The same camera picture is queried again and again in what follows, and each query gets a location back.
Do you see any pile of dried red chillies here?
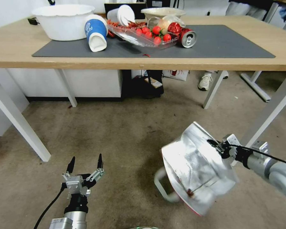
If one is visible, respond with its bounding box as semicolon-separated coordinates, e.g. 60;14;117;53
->
106;20;148;38

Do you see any clear plastic food bag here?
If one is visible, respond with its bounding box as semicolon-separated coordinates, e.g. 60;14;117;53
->
146;15;186;34

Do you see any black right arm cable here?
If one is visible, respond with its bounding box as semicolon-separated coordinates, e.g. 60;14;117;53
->
228;143;286;168

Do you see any clear plastic tray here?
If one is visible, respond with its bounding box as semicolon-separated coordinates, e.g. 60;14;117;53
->
107;21;180;50

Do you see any large white bowl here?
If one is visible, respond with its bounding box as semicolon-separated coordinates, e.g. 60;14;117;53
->
31;4;96;41

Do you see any white desk foot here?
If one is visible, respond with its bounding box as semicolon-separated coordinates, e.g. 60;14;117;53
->
240;71;273;103

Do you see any white cabinet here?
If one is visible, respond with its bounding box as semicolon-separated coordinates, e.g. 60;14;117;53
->
6;69;123;102

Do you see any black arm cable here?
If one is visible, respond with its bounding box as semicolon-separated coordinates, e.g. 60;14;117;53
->
228;143;286;168
33;182;68;229

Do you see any crushed red drink can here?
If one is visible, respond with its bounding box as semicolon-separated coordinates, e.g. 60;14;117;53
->
167;22;197;49

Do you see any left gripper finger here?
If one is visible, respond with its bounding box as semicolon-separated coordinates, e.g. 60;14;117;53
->
85;153;106;184
61;156;76;181

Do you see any grey desk mat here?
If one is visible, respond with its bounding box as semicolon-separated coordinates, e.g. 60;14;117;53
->
32;24;276;59

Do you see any white cup with lid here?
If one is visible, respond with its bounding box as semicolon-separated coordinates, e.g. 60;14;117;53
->
106;4;136;26

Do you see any white paper bag red print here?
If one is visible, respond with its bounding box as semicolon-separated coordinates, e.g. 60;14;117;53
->
162;69;190;82

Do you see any white table leg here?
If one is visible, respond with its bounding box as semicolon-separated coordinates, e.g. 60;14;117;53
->
202;70;229;109
54;69;78;108
230;71;286;167
0;69;52;163

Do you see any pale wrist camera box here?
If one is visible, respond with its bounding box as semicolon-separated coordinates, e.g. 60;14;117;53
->
65;175;90;197
222;134;241;147

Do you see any beige paper bowl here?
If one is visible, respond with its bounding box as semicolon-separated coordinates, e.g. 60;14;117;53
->
140;7;187;24

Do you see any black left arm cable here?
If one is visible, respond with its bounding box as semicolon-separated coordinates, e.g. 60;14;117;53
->
33;182;68;229

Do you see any black box under table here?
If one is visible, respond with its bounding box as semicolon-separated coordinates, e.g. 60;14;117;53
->
121;69;165;100

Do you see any blue and white paper cup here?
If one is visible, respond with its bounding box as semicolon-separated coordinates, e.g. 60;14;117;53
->
84;14;108;52

